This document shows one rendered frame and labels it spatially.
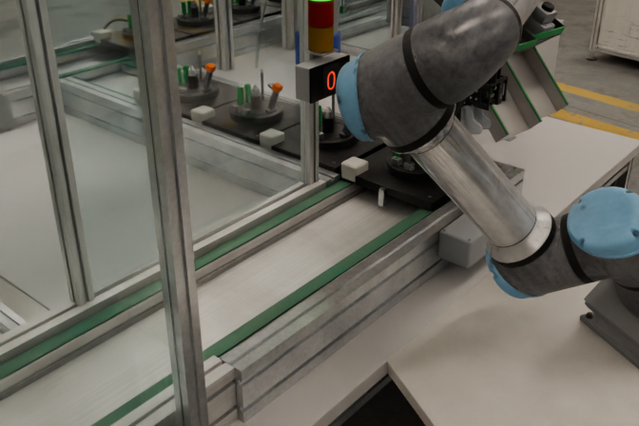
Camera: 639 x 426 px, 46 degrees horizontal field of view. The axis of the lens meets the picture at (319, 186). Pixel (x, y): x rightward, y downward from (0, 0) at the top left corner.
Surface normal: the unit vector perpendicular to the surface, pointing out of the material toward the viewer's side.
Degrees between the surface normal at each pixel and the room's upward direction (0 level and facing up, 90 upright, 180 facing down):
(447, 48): 59
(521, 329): 0
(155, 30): 90
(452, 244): 90
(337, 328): 90
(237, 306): 0
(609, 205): 40
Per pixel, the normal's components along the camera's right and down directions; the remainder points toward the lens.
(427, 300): 0.00, -0.89
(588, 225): -0.55, -0.54
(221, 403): 0.76, 0.29
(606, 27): -0.74, 0.30
